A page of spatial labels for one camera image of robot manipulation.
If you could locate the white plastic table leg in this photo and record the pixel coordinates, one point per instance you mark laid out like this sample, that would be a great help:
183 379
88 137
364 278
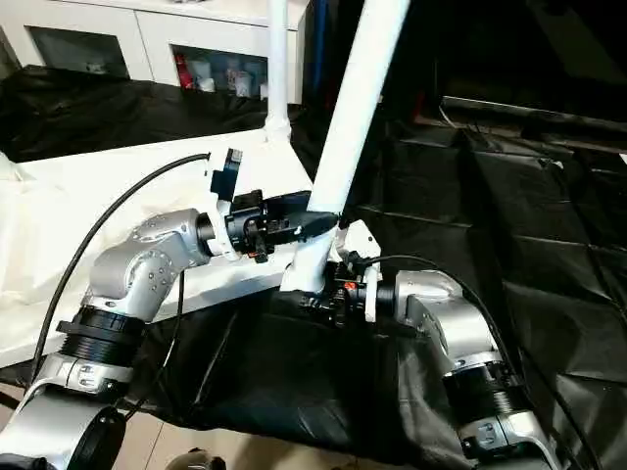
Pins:
278 69
353 117

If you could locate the white cabinet with glass doors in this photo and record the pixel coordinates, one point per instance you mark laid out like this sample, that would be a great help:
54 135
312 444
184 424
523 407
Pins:
118 29

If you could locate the large black screen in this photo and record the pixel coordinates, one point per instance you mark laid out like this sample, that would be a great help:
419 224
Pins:
519 54

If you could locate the white plastic table top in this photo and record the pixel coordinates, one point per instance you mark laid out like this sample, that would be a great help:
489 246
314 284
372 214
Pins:
59 215

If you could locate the black plastic mat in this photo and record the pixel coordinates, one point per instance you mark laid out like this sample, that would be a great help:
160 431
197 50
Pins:
529 245

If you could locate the grey left robot foot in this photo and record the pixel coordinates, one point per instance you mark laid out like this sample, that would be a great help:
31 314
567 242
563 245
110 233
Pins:
191 460

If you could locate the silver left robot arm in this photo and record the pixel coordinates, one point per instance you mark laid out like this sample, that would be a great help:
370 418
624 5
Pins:
137 274

